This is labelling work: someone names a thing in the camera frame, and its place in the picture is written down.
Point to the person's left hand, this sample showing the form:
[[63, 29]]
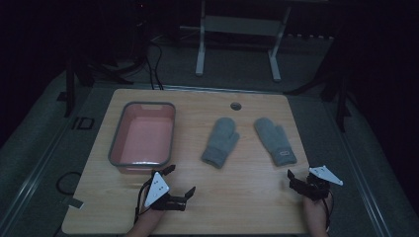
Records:
[[150, 217]]

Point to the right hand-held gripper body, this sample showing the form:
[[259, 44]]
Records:
[[318, 187]]

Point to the person's right hand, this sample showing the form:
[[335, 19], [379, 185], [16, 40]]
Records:
[[315, 209]]

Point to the grey tape piece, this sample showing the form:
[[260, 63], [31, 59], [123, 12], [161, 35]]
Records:
[[74, 202]]

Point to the pink basin with grey rim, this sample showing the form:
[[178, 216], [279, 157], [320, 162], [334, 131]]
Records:
[[145, 138]]

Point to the plain grey mitten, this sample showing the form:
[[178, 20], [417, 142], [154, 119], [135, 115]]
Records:
[[221, 141]]

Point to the black tripod stand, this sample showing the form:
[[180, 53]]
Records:
[[70, 85], [341, 98]]

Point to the grey mitten with label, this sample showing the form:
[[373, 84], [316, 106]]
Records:
[[274, 141]]

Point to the white metal stand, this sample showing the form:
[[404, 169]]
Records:
[[242, 25]]

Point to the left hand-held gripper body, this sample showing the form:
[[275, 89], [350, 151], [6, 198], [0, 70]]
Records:
[[156, 190]]

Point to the round grey table grommet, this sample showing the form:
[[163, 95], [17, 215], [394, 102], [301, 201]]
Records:
[[235, 106]]

